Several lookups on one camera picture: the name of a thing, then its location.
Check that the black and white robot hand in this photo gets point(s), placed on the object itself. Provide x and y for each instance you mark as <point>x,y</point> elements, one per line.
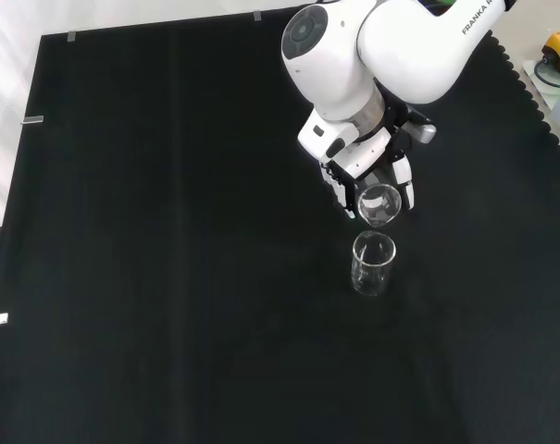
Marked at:
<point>367,152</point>

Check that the small clear glass beaker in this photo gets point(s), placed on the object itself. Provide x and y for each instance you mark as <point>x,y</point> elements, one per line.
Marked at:
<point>367,217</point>

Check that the large clear glass beaker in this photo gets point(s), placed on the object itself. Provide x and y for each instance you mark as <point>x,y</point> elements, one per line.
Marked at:
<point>372,282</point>

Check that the pale board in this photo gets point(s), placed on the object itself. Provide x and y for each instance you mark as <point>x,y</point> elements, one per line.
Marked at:
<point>531,90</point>

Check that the black bench cloth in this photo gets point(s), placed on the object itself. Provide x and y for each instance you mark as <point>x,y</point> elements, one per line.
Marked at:
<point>168,231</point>

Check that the yellow stop button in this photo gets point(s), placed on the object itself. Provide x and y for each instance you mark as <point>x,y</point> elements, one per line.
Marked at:
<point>559,44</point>

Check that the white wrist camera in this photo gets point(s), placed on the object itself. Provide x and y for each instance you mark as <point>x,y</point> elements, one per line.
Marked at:
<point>316,134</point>

